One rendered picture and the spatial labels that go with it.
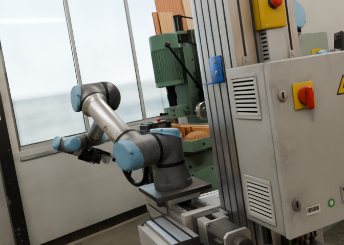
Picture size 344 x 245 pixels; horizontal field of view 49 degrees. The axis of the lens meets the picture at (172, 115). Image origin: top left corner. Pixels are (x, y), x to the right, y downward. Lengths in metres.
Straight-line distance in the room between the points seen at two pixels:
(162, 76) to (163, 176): 0.92
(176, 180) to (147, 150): 0.17
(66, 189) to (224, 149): 2.23
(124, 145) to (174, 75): 0.97
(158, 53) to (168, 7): 1.77
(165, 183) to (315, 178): 0.59
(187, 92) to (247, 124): 1.26
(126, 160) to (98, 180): 2.14
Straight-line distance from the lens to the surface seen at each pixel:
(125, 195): 3.66
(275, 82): 1.00
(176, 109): 2.30
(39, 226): 3.36
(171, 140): 1.43
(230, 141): 1.30
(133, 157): 1.34
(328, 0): 4.22
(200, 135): 2.04
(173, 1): 4.06
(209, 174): 2.23
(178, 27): 2.40
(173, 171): 1.45
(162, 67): 2.25
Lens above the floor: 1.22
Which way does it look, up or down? 5 degrees down
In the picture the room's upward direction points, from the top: 9 degrees counter-clockwise
